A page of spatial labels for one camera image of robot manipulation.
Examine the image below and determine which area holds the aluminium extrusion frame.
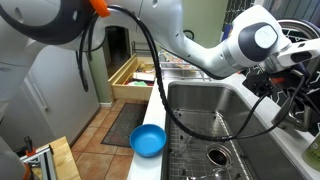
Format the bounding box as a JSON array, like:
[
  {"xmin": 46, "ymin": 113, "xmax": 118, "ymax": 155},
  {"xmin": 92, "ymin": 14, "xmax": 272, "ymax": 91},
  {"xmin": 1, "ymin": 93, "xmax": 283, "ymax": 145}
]
[{"xmin": 19, "ymin": 144, "xmax": 58, "ymax": 180}]

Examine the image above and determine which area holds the dark floor mat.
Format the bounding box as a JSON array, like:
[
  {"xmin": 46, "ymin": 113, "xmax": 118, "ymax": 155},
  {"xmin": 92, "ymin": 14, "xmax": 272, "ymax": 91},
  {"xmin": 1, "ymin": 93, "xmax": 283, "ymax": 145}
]
[{"xmin": 100, "ymin": 102, "xmax": 149, "ymax": 148}]

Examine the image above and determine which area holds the orange cable clip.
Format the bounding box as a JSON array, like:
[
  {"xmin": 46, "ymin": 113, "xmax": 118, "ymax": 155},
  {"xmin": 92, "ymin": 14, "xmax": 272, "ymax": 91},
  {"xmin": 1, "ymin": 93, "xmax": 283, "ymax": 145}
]
[{"xmin": 88, "ymin": 0, "xmax": 111, "ymax": 19}]

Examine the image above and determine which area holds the blue plastic bowl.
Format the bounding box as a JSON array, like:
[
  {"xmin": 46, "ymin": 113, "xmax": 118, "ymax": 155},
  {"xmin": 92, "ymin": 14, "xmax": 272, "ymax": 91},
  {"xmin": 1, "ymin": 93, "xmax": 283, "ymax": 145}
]
[{"xmin": 129, "ymin": 123, "xmax": 168, "ymax": 158}]

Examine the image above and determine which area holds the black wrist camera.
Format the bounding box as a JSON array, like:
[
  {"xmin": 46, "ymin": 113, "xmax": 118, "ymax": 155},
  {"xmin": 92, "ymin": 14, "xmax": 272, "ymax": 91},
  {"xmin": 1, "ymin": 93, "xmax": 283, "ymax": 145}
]
[{"xmin": 242, "ymin": 69, "xmax": 285, "ymax": 99}]

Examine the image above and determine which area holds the brushed steel faucet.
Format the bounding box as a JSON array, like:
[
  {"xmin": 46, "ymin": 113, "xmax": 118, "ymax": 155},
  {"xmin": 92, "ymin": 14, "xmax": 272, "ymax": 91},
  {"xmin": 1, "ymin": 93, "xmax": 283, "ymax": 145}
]
[{"xmin": 271, "ymin": 18, "xmax": 320, "ymax": 133}]

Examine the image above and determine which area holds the red clamp handle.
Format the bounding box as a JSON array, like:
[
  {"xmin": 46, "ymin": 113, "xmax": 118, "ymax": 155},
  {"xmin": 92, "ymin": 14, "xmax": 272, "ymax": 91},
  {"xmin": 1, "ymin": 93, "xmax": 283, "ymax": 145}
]
[{"xmin": 23, "ymin": 135, "xmax": 37, "ymax": 158}]

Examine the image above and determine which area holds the wire sink grid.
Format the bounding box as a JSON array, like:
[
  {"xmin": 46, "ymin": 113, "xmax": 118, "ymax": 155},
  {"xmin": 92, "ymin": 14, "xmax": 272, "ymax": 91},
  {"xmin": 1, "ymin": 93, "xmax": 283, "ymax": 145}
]
[{"xmin": 167, "ymin": 108, "xmax": 255, "ymax": 180}]

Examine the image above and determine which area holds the stainless steel sink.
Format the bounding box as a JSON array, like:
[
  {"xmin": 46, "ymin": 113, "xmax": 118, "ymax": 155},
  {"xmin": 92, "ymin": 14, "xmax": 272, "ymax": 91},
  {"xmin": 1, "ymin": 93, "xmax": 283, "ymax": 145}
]
[{"xmin": 160, "ymin": 80, "xmax": 306, "ymax": 180}]

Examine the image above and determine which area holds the round sink drain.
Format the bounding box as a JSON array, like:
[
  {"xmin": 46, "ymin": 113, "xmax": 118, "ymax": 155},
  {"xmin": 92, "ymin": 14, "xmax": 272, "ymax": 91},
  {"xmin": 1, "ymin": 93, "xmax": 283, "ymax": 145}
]
[{"xmin": 206, "ymin": 143, "xmax": 233, "ymax": 167}]

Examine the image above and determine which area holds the blue cutting board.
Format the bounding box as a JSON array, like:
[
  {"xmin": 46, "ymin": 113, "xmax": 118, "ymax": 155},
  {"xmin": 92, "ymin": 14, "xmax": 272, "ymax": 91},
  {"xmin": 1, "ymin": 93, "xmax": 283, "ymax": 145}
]
[{"xmin": 221, "ymin": 23, "xmax": 234, "ymax": 43}]

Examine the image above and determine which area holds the short green soap bottle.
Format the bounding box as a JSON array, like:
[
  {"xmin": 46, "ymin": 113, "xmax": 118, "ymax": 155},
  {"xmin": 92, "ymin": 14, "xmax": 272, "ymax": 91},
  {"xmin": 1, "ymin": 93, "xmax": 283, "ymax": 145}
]
[{"xmin": 301, "ymin": 131, "xmax": 320, "ymax": 173}]

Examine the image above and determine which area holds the metal dish rack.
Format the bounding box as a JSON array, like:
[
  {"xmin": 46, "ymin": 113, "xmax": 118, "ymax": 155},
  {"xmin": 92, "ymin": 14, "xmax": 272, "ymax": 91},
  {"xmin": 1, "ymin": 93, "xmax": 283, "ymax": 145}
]
[{"xmin": 157, "ymin": 49, "xmax": 214, "ymax": 82}]

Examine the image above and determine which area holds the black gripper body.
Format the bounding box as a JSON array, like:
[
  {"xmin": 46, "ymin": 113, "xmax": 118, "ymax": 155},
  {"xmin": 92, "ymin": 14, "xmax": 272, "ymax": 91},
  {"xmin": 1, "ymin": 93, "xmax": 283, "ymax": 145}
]
[{"xmin": 283, "ymin": 65, "xmax": 313, "ymax": 101}]

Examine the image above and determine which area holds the white refrigerator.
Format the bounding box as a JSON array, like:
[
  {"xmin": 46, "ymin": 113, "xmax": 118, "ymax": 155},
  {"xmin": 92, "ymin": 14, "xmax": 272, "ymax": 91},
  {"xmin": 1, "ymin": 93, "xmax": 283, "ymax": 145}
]
[{"xmin": 0, "ymin": 44, "xmax": 102, "ymax": 152}]

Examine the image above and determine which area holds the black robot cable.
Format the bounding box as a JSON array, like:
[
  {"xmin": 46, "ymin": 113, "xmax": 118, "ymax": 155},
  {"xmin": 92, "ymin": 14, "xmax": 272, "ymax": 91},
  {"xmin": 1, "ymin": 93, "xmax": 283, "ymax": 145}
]
[{"xmin": 75, "ymin": 4, "xmax": 306, "ymax": 142}]

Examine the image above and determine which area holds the plywood board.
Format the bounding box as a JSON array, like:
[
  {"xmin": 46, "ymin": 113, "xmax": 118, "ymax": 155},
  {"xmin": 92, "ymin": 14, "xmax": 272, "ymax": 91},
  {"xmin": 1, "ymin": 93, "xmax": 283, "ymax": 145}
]
[{"xmin": 31, "ymin": 135, "xmax": 82, "ymax": 180}]

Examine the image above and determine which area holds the kitchen window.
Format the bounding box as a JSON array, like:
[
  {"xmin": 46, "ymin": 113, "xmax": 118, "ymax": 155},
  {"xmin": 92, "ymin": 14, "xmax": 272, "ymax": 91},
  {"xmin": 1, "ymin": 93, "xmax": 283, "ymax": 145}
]
[{"xmin": 263, "ymin": 0, "xmax": 320, "ymax": 21}]

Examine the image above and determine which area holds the open wooden drawer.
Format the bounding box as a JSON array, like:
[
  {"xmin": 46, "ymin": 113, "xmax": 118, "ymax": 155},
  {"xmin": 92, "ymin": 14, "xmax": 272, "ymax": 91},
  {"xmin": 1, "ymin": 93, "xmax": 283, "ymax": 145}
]
[{"xmin": 108, "ymin": 54, "xmax": 158, "ymax": 102}]

